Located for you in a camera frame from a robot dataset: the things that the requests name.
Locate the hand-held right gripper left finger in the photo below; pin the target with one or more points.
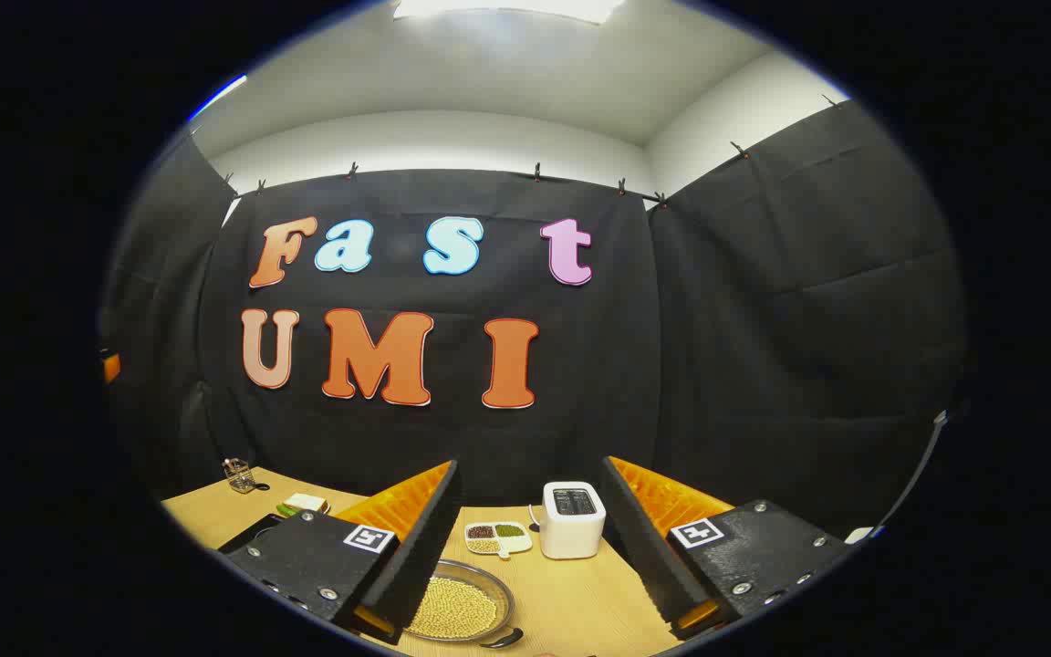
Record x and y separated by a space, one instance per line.
416 566

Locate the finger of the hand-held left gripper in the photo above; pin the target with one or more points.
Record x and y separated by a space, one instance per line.
110 367

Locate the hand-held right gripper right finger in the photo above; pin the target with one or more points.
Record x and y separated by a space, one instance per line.
644 557

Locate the pile of yellow soybeans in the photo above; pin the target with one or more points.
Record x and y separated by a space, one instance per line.
454 610

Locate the white toaster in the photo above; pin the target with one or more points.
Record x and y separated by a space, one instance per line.
573 525

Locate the white divided dish of beans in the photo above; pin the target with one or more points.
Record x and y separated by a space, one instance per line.
498 538

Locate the sandwich on white plate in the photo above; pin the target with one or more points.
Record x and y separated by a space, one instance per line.
305 504

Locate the black backdrop cloth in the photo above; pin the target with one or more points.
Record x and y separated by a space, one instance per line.
726 347

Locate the ceiling light panel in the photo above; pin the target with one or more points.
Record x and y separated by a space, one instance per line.
507 8

